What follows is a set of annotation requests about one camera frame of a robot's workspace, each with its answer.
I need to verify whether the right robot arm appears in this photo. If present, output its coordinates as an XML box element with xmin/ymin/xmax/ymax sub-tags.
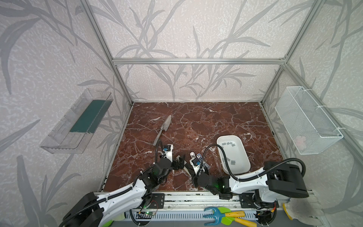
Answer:
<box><xmin>192</xmin><ymin>144</ymin><xmax>309</xmax><ymax>208</ymax></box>

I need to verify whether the white wire mesh basket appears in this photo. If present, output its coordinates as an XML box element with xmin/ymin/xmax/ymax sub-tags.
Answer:
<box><xmin>275</xmin><ymin>86</ymin><xmax>344</xmax><ymax>155</ymax></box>

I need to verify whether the teal toy garden rake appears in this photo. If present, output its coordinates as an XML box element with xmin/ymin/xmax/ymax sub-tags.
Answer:
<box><xmin>203</xmin><ymin>207</ymin><xmax>245</xmax><ymax>226</ymax></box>

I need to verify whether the green work glove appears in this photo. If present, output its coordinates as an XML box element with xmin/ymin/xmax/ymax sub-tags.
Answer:
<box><xmin>102</xmin><ymin>213</ymin><xmax>126</xmax><ymax>227</ymax></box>

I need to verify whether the small white cylinder piece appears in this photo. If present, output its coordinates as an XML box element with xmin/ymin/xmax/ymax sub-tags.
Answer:
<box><xmin>190</xmin><ymin>152</ymin><xmax>196</xmax><ymax>160</ymax></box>

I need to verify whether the clear acrylic wall shelf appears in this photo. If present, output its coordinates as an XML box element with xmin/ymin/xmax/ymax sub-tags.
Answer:
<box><xmin>40</xmin><ymin>89</ymin><xmax>113</xmax><ymax>154</ymax></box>

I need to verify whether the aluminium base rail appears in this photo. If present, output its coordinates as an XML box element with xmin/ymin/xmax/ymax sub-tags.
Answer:
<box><xmin>93</xmin><ymin>190</ymin><xmax>315</xmax><ymax>222</ymax></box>

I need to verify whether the metal garden trowel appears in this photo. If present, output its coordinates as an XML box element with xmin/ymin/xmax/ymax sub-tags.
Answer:
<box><xmin>153</xmin><ymin>115</ymin><xmax>172</xmax><ymax>146</ymax></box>

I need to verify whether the blue staple box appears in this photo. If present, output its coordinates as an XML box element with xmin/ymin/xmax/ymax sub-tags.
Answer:
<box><xmin>197</xmin><ymin>153</ymin><xmax>210</xmax><ymax>170</ymax></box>

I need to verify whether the white work glove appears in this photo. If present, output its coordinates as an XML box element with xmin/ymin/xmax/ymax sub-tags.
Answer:
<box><xmin>283</xmin><ymin>196</ymin><xmax>324</xmax><ymax>227</ymax></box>

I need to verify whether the green toy garden shovel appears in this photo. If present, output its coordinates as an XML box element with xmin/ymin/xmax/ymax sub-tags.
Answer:
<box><xmin>218</xmin><ymin>207</ymin><xmax>257</xmax><ymax>227</ymax></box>

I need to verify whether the white plastic tray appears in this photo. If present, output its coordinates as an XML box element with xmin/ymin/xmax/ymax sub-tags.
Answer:
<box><xmin>217</xmin><ymin>135</ymin><xmax>251</xmax><ymax>175</ymax></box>

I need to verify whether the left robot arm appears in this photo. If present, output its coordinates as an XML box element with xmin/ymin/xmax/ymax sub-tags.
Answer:
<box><xmin>60</xmin><ymin>145</ymin><xmax>185</xmax><ymax>227</ymax></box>

